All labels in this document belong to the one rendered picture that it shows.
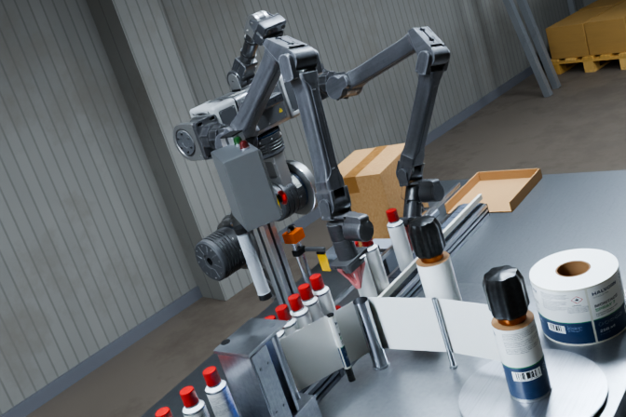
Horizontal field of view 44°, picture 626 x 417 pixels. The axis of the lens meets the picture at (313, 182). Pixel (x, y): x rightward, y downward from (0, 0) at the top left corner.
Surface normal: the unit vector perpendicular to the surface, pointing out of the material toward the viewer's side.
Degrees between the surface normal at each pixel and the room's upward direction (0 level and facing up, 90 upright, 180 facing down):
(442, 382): 0
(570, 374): 0
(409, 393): 0
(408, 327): 90
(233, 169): 90
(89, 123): 90
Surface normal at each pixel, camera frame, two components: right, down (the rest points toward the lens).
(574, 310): -0.40, 0.39
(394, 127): 0.70, 0.00
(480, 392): -0.29, -0.91
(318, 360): 0.41, 0.15
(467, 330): -0.65, 0.41
